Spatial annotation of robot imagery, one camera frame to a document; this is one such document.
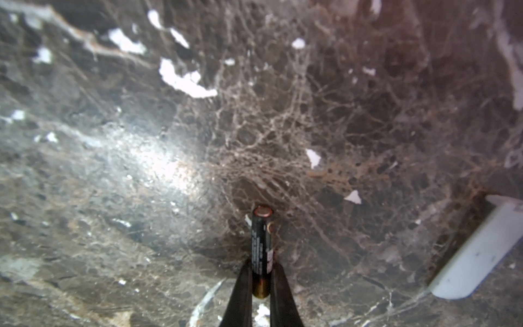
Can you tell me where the black AAA battery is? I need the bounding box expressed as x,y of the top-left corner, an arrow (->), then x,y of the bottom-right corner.
251,204 -> 275,299

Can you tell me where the white remote control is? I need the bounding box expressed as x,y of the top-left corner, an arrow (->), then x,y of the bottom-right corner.
428,195 -> 522,300

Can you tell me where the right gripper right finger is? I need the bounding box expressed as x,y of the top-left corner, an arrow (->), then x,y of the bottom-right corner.
270,263 -> 304,327

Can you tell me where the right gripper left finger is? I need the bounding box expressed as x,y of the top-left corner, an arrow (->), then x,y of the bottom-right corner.
219,260 -> 253,327

